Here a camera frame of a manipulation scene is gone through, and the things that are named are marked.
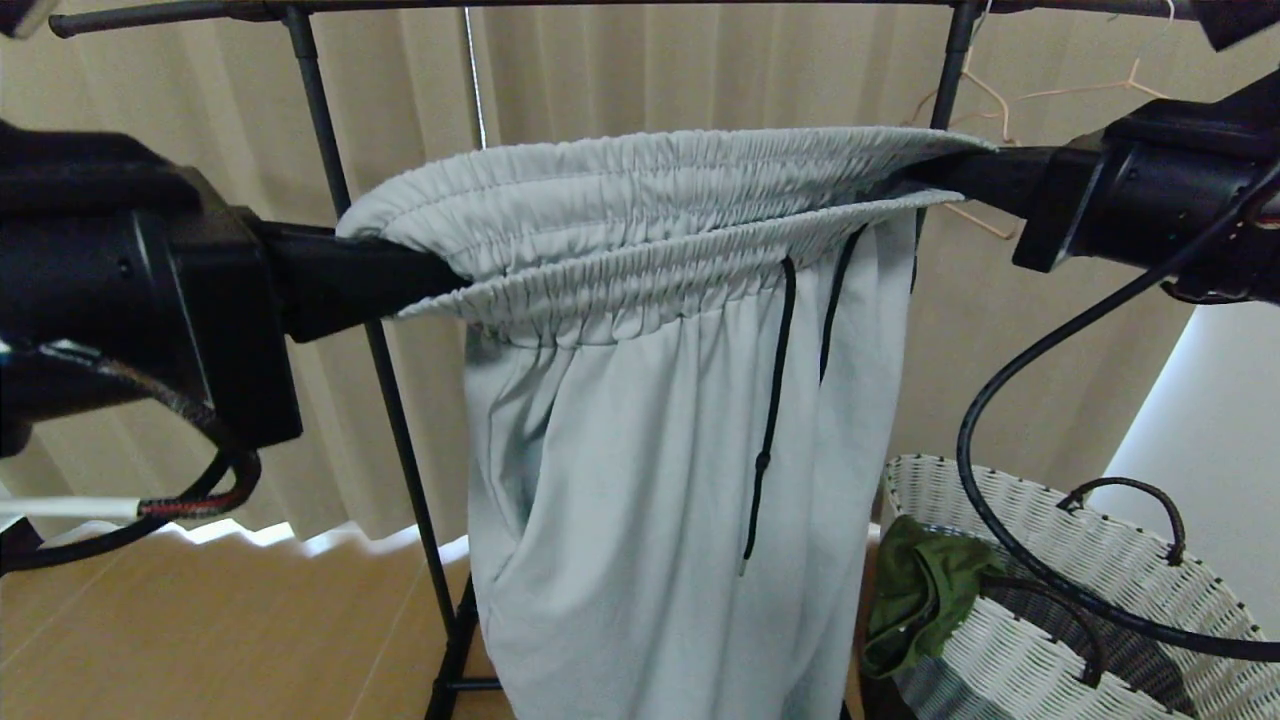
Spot beige curtain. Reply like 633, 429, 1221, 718
0, 0, 1280, 561

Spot green garment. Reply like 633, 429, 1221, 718
862, 515, 1006, 681

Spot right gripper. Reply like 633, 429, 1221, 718
1012, 133, 1280, 306

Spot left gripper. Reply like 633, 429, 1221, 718
0, 165, 304, 451

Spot white laundry basket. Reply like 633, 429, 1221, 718
880, 453, 1280, 720

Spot pale grey shorts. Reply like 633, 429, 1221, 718
335, 125, 1001, 720

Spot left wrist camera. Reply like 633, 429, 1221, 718
0, 118, 206, 216

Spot black clothes rack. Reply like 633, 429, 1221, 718
48, 0, 1201, 720

